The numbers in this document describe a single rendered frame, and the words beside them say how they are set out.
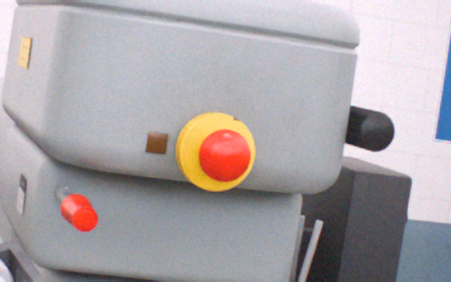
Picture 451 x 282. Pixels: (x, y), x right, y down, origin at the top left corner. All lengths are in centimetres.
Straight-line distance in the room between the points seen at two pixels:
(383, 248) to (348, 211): 6
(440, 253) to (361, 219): 454
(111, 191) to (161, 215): 5
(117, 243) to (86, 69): 18
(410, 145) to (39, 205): 488
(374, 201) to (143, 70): 58
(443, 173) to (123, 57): 505
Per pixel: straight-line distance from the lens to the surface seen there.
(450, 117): 598
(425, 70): 591
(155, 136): 99
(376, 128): 108
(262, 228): 113
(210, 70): 100
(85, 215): 95
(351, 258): 151
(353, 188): 150
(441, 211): 602
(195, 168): 98
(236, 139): 96
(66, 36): 101
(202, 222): 111
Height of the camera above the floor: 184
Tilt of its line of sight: 3 degrees down
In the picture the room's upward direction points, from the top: 8 degrees clockwise
